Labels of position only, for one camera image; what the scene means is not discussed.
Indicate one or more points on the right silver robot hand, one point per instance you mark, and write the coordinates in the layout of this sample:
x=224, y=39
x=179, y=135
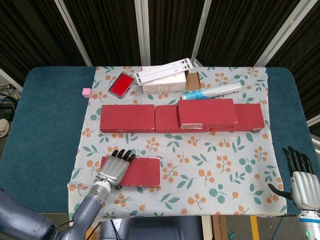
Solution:
x=305, y=190

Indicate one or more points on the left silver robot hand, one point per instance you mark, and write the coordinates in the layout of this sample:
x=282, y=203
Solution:
x=112, y=170

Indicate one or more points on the red brick with chipped edges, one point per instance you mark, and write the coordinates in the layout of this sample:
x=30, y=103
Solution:
x=145, y=172

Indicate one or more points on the red brick with bare end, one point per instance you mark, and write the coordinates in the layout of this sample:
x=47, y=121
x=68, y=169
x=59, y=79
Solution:
x=207, y=112

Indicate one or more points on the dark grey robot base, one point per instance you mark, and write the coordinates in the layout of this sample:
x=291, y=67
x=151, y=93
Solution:
x=155, y=228

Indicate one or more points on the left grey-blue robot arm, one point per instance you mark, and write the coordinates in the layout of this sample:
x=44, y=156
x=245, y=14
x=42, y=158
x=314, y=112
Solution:
x=85, y=212

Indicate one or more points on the red brick with white scratches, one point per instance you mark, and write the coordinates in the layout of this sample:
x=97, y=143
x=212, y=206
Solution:
x=127, y=117

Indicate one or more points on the floral berry-print tablecloth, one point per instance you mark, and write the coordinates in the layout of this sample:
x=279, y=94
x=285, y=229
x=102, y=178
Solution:
x=175, y=175

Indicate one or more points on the teal velvet table cover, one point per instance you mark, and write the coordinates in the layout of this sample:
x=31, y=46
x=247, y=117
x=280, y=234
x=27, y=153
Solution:
x=45, y=137

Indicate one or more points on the pink cube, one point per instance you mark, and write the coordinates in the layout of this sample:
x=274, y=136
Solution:
x=87, y=92

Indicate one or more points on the red ink pad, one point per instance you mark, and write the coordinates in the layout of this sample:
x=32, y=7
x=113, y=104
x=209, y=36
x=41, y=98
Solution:
x=121, y=85

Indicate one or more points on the white printed cardboard box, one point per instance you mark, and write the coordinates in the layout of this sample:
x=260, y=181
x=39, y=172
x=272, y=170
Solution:
x=162, y=87

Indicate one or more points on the white folding stand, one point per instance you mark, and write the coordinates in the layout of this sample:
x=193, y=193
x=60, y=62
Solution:
x=162, y=72

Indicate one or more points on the brown cardboard box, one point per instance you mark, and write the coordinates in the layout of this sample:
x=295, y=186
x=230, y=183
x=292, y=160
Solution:
x=192, y=81

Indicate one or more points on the clear film roll blue label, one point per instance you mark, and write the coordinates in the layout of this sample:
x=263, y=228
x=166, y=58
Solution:
x=212, y=92

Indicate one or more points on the white partition frame post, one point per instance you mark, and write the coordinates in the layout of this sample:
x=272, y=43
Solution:
x=142, y=30
x=280, y=32
x=200, y=30
x=75, y=32

